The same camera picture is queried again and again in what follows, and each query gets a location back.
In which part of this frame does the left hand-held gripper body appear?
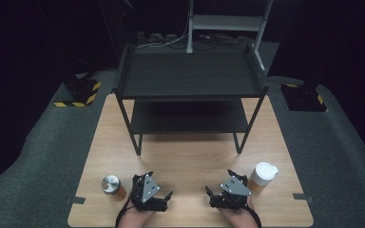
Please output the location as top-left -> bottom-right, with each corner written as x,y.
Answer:
129,172 -> 169,213

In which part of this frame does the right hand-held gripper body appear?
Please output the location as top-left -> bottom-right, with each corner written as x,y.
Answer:
208,173 -> 253,211

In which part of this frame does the amber jar with silver lid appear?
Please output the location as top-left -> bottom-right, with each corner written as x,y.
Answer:
101,175 -> 127,202

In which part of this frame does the black two-tier shelf rack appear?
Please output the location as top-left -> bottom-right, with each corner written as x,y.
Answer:
113,43 -> 270,157

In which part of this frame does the person's right hand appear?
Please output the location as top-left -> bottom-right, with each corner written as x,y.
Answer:
217,195 -> 259,228

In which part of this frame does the person's left hand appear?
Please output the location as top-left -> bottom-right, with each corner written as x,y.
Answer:
119,202 -> 158,228

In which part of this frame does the dark tape strip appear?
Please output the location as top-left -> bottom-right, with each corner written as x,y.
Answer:
66,196 -> 86,205
292,192 -> 316,204

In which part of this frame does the black base with hazard tape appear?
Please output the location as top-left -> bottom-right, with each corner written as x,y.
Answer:
279,83 -> 329,113
53,73 -> 103,108

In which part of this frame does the black power strip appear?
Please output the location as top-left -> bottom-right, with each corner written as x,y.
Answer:
136,30 -> 179,45

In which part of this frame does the grey metal stand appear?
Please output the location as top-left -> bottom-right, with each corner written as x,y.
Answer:
185,0 -> 274,72

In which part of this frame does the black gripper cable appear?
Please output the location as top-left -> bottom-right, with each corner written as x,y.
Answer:
242,203 -> 263,228
114,184 -> 139,228

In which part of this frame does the black floor cable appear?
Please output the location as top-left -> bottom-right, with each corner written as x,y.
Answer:
165,32 -> 255,52

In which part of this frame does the white cable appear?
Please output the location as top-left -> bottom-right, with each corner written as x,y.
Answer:
135,17 -> 192,49

